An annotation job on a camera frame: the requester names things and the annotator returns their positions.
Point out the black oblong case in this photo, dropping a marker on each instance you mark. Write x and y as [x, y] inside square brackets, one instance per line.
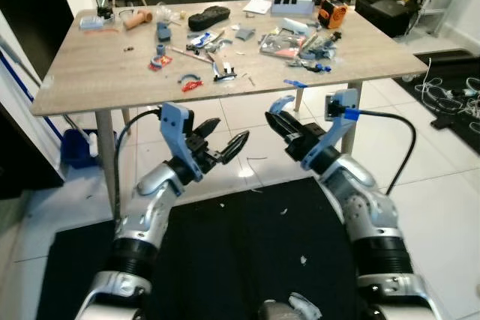
[208, 18]

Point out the wooden table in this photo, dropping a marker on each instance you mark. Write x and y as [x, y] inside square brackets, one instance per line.
[97, 73]

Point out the small white paper scrap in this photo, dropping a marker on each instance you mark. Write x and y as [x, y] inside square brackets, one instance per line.
[303, 260]

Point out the red blue curved part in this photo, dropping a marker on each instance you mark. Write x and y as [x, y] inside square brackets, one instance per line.
[190, 85]

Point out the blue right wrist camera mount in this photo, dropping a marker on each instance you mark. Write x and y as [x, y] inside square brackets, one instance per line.
[330, 140]

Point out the crumpled white paper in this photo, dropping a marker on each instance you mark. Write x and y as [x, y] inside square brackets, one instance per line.
[306, 306]

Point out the blue tape strip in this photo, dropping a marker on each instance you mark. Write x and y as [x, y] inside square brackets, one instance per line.
[295, 83]

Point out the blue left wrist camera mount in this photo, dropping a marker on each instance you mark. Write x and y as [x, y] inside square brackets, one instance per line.
[174, 121]

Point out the blue white gripper part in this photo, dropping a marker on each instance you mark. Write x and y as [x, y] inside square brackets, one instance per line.
[224, 72]

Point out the blue bin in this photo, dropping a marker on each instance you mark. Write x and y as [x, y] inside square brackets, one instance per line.
[75, 148]

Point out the white cylinder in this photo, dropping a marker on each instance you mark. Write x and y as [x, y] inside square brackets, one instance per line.
[296, 26]

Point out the plastic bag of parts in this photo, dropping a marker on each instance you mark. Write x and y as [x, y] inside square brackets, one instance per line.
[281, 44]

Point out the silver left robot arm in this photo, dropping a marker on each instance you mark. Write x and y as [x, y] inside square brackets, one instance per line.
[146, 207]

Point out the light blue box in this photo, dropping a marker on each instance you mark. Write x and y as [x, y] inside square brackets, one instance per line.
[91, 22]

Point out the white paper sheet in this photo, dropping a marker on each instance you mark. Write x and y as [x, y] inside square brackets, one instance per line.
[256, 5]

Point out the grey robot foot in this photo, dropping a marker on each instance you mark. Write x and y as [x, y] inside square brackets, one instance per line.
[274, 311]

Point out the orange black power tool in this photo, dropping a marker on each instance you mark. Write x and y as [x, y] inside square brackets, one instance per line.
[332, 14]

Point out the blue white plastic parts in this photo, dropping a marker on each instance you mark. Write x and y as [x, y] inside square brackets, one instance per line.
[204, 40]

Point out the tan roll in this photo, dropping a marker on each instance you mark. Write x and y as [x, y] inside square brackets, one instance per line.
[137, 19]

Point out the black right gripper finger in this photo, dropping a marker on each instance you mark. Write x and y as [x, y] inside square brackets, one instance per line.
[282, 127]
[280, 103]

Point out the black blue parts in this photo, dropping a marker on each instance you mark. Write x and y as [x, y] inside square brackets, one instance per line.
[322, 54]

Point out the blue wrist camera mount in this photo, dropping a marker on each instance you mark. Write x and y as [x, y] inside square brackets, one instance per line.
[174, 121]
[330, 140]

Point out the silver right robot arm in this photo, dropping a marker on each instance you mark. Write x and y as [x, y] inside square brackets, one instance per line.
[367, 207]

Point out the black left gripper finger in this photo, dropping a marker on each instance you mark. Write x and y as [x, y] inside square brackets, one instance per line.
[236, 146]
[210, 128]

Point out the large black floor mat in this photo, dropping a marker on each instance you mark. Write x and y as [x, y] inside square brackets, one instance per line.
[225, 260]

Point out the grey plastic part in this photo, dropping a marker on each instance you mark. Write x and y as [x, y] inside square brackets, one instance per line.
[244, 33]

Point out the grey blue block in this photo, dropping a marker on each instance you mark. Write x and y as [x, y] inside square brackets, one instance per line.
[163, 32]

